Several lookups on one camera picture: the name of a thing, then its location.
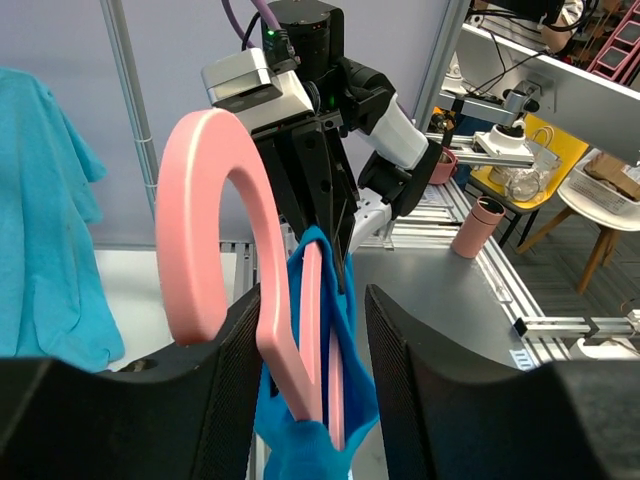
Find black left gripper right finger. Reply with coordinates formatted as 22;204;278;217
365;284;639;479

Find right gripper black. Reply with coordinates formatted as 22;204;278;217
249;64;359;294

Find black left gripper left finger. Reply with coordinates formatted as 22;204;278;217
1;289;261;479

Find dark blue t shirt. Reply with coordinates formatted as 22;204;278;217
255;226;379;479

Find pink plastic hanger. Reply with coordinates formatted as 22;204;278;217
155;108;344;449

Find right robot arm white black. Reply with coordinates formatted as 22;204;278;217
247;1;443;286

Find light teal t shirt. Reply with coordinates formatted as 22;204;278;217
1;68;125;372

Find pink bowl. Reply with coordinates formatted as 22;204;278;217
429;147;458;185

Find pink cylinder cup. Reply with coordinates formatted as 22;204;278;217
451;196;505;259

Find white chair wooden legs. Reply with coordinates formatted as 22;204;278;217
516;149;639;294

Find yellow chair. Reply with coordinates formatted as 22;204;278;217
467;114;589;246

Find white plastic basket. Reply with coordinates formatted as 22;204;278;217
567;149;639;216

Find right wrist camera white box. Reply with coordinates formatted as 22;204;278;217
201;48;283;113

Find aluminium mounting rail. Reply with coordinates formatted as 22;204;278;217
359;174;640;374

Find grey metal frame post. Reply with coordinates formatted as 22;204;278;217
100;1;159;246

